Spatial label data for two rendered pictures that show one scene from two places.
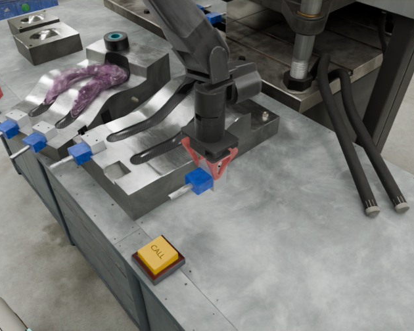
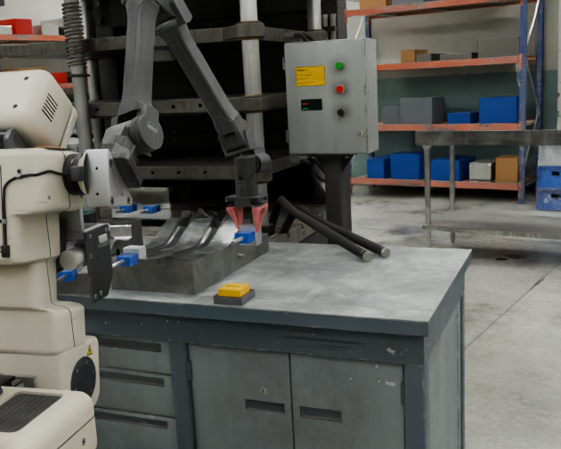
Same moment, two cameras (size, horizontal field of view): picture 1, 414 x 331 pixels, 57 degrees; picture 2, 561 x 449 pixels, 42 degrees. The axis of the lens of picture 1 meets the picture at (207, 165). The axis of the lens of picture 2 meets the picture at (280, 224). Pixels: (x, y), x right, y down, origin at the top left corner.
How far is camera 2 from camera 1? 1.45 m
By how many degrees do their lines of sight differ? 39
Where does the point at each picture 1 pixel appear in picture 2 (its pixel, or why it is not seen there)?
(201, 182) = (248, 232)
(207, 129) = (248, 185)
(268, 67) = not seen: hidden behind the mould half
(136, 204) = (196, 275)
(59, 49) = not seen: hidden behind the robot
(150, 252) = (228, 287)
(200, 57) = (240, 133)
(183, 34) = (231, 119)
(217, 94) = (252, 158)
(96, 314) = not seen: outside the picture
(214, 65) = (248, 138)
